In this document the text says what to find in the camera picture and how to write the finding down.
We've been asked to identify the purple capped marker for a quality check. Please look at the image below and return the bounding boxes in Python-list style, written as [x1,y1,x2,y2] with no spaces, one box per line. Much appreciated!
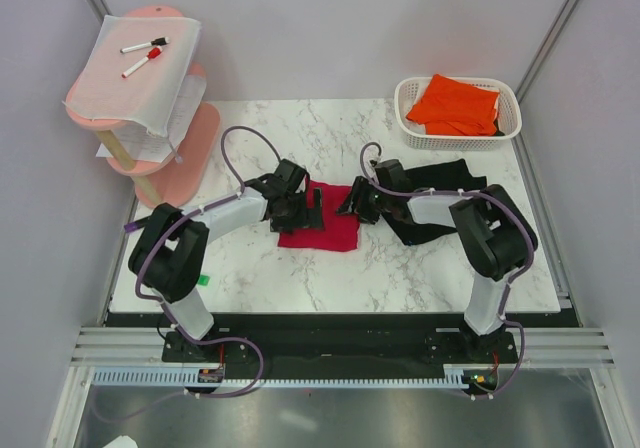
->
[124,217,149,234]

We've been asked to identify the pink tiered shelf stand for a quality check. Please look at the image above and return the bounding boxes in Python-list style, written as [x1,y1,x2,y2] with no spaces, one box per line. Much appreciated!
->
[65,6,222,211]

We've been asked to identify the white paper sheets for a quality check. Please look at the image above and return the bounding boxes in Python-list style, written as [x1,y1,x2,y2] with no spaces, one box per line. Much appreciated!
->
[115,75,206,163]

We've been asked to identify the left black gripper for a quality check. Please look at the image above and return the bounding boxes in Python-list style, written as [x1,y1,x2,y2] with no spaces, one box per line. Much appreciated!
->
[271,188,323,235]

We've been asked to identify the aluminium frame rail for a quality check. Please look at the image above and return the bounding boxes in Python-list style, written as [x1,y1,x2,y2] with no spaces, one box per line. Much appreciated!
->
[71,328,614,369]

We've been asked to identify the crumpled white paper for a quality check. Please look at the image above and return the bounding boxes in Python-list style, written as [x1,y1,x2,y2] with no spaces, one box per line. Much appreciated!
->
[103,435,138,448]

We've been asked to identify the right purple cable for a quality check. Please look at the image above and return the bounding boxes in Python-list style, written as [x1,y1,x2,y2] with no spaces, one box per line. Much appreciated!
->
[359,141,537,402]

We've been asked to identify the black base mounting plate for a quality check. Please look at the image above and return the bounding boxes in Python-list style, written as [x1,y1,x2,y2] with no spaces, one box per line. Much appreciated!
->
[162,314,518,378]

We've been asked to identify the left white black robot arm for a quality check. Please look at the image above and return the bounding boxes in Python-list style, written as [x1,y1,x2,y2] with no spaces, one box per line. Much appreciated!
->
[128,159,324,361]

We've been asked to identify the red capped whiteboard marker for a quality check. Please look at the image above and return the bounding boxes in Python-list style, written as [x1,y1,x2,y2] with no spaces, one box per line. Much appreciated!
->
[121,46,163,79]

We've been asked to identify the white mesh cloth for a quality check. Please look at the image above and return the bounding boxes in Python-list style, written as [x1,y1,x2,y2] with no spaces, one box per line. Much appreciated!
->
[65,16,202,137]

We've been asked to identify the white slotted cable duct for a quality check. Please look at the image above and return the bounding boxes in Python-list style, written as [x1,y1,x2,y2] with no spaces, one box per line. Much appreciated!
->
[92,366,469,390]

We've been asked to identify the black t shirt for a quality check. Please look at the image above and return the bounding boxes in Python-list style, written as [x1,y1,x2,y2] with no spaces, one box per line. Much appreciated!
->
[382,159,488,246]

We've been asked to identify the black capped whiteboard marker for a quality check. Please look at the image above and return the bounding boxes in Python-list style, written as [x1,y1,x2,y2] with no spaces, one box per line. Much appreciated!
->
[120,37,170,54]

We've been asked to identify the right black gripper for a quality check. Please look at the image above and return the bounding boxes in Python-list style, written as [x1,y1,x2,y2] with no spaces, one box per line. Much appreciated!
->
[334,176,392,226]

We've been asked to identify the red t shirt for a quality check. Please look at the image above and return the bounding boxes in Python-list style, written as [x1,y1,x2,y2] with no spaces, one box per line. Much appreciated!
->
[277,181,360,253]

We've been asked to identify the orange t shirt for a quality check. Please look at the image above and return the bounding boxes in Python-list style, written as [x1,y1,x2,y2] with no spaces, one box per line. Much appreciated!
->
[406,74,499,137]

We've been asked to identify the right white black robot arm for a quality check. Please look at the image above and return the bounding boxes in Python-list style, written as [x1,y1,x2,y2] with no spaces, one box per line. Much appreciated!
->
[336,159,538,362]

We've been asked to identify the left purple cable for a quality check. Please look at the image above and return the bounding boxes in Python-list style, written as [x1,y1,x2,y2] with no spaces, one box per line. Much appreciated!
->
[89,125,284,423]

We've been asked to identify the white plastic basket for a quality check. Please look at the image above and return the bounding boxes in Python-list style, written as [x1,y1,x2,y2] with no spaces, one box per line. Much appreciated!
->
[394,74,522,151]

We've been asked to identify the purple cable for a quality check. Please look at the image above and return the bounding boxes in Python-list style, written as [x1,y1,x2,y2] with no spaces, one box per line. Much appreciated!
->
[89,125,284,423]
[359,141,537,402]

